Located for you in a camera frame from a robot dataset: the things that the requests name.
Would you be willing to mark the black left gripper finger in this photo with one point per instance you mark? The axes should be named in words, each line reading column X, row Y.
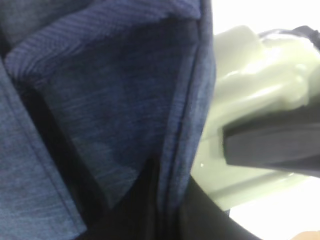
column 199, row 218

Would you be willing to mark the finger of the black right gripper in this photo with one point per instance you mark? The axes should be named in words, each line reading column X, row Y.
column 288, row 141

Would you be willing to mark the glass container with green lid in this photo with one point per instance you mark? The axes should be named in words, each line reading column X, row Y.
column 257, row 74

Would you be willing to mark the dark navy lunch bag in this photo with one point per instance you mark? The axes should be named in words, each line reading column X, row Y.
column 102, row 107

